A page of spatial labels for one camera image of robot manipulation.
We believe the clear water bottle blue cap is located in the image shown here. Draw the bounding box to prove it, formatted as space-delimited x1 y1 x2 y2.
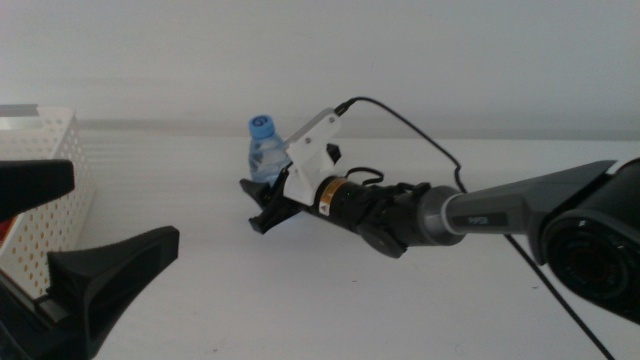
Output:
248 114 292 187

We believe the white perforated plastic basket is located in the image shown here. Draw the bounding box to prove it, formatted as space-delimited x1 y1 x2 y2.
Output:
0 105 97 301

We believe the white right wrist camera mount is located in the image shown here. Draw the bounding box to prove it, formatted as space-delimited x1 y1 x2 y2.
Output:
283 107 343 207

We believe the thin black right gripper cable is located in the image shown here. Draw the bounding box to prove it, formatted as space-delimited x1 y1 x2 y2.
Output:
344 166 385 187

